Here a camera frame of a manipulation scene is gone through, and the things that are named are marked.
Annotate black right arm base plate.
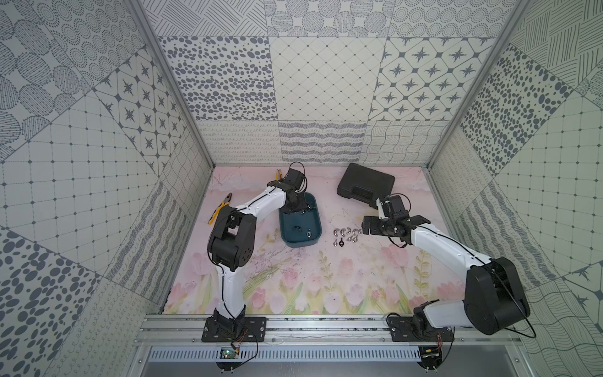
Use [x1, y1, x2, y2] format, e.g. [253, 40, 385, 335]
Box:
[386, 314, 455, 342]

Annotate black plastic tool case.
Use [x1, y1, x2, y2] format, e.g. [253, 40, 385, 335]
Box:
[337, 163, 396, 208]

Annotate yellow black pliers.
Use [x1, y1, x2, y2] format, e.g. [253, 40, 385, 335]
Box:
[207, 193, 232, 225]

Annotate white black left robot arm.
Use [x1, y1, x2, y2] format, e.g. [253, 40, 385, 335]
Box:
[207, 165, 308, 325]

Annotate teal plastic storage box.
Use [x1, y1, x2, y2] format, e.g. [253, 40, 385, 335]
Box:
[279, 193, 322, 248]

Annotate aluminium mounting rail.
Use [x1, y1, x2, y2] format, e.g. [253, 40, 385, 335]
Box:
[133, 314, 521, 347]

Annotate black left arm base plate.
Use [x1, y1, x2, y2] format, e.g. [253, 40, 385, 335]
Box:
[202, 310, 267, 343]

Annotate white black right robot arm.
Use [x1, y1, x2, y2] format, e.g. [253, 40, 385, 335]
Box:
[362, 194, 531, 340]

